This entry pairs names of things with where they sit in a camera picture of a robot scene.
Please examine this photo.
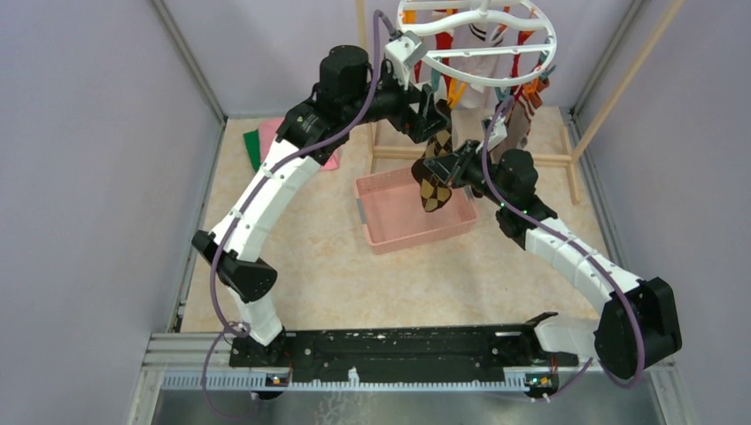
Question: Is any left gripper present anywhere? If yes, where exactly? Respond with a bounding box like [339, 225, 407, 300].
[343, 61, 450, 143]

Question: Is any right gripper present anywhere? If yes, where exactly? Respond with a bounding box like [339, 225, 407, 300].
[422, 140, 510, 208]

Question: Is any brown argyle sock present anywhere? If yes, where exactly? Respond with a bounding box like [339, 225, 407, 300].
[410, 100, 456, 214]
[501, 89, 543, 149]

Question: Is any white sock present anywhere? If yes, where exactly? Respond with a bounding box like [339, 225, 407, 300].
[451, 23, 504, 109]

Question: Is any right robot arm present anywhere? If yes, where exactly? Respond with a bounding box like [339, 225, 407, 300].
[423, 140, 683, 380]

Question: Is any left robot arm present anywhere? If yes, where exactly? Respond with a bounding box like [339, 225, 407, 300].
[191, 42, 449, 366]

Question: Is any white round sock hanger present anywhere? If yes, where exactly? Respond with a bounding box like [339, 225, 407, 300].
[387, 1, 558, 89]

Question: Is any pink plastic basket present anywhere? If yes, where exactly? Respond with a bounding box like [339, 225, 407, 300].
[353, 167, 478, 255]

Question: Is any wooden drying rack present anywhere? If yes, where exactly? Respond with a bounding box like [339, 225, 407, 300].
[368, 0, 685, 205]

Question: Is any pink folded cloth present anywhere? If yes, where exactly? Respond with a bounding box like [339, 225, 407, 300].
[258, 118, 340, 171]

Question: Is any green folded cloth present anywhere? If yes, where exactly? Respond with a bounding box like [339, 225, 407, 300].
[243, 129, 262, 172]

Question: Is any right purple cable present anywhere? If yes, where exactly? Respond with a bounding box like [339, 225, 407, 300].
[481, 97, 647, 403]

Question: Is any purple cable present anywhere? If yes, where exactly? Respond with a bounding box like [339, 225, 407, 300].
[481, 97, 647, 403]
[200, 10, 400, 422]

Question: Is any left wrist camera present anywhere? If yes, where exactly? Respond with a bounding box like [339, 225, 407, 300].
[384, 30, 428, 91]

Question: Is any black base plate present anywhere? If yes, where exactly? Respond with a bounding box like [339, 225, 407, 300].
[225, 321, 579, 367]

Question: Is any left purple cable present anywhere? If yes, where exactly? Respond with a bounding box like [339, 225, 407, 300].
[200, 10, 400, 422]

